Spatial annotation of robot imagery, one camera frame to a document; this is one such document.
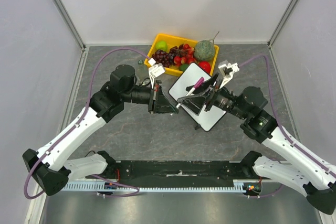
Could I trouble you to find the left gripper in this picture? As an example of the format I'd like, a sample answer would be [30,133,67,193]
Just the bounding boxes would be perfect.
[122,80,179,114]

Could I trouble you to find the white marker pen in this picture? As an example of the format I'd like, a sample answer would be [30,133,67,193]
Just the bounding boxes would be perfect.
[186,77,204,96]

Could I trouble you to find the magenta marker cap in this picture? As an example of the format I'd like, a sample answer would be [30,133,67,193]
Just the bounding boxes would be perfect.
[193,77,204,89]

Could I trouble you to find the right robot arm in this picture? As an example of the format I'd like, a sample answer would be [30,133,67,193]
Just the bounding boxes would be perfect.
[177,79,335,215]

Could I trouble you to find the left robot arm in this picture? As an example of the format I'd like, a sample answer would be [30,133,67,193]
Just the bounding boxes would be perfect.
[23,64,178,196]

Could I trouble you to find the small whiteboard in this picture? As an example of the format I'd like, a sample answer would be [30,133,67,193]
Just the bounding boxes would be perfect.
[169,63,226,132]

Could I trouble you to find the red apple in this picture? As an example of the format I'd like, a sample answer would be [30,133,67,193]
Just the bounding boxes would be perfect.
[198,61,212,74]

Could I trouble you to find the green avocado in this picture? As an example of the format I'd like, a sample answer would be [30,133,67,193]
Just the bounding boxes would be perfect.
[179,63,189,72]

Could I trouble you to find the red cherry bunch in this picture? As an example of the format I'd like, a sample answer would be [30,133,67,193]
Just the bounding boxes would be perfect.
[170,44,197,67]

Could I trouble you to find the green netted melon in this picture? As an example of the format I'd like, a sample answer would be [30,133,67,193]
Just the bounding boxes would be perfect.
[194,40,216,61]

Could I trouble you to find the clear glass bottle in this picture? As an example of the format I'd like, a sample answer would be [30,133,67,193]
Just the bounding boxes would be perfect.
[137,60,148,73]

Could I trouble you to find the purple grape bunch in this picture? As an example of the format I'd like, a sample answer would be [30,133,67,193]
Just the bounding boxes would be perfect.
[152,46,178,68]

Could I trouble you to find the yellow plastic bin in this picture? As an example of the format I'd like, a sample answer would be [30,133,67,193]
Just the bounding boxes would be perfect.
[148,34,219,77]

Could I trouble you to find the green apple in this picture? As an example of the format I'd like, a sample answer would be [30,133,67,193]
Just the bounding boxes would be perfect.
[155,40,168,51]

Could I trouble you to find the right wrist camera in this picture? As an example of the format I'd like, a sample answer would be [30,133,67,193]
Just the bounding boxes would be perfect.
[218,60,239,89]

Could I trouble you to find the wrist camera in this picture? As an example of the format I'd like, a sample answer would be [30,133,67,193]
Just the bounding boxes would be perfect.
[218,60,239,89]
[148,58,165,88]

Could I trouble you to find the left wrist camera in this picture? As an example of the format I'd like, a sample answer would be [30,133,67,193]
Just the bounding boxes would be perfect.
[148,58,165,88]

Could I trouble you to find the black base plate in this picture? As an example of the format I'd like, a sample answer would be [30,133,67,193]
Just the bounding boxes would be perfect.
[97,151,260,188]

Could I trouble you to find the white cable duct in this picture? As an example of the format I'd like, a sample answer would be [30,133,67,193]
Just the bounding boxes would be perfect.
[62,179,263,193]

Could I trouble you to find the right aluminium frame post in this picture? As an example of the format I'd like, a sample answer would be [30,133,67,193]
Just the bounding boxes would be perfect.
[267,0,300,49]

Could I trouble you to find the aluminium frame post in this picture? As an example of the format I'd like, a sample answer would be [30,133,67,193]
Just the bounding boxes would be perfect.
[52,0,86,50]
[267,0,300,49]

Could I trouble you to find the left aluminium frame post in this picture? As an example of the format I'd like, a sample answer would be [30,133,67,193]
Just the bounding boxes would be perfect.
[52,0,86,50]

